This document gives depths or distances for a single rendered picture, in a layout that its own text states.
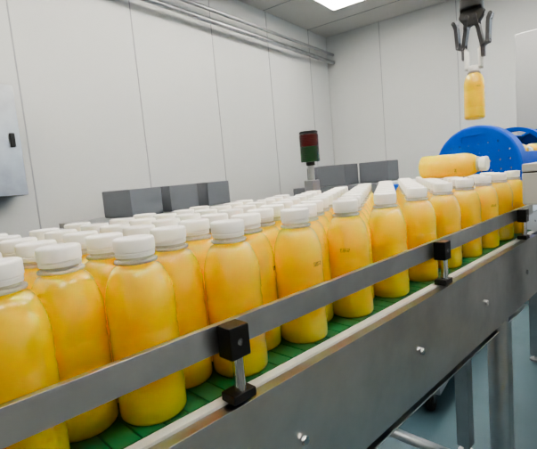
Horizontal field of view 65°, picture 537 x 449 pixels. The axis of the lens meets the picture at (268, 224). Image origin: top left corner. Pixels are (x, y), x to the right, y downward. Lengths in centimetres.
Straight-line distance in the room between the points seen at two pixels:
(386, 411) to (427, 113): 659
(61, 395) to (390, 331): 46
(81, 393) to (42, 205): 357
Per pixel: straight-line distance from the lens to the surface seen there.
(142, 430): 46
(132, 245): 41
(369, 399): 66
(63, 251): 42
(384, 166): 558
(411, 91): 726
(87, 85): 430
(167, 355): 42
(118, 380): 41
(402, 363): 73
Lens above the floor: 113
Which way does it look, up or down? 6 degrees down
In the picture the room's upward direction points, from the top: 5 degrees counter-clockwise
